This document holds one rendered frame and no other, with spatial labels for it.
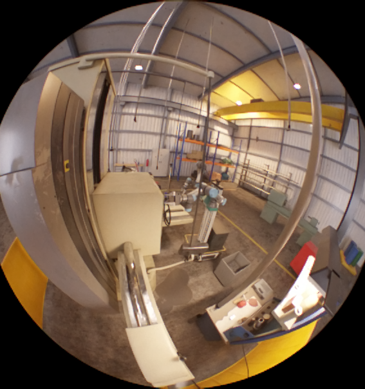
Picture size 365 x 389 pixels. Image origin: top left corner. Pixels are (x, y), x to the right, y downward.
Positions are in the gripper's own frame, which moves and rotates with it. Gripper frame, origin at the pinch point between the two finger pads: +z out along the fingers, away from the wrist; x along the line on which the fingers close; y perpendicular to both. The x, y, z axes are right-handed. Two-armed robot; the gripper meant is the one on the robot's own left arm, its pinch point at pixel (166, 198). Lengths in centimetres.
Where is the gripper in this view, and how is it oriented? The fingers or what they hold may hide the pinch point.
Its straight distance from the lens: 115.4
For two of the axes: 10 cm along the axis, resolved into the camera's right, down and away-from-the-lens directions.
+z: -9.1, 0.3, -4.1
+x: -0.4, 9.9, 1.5
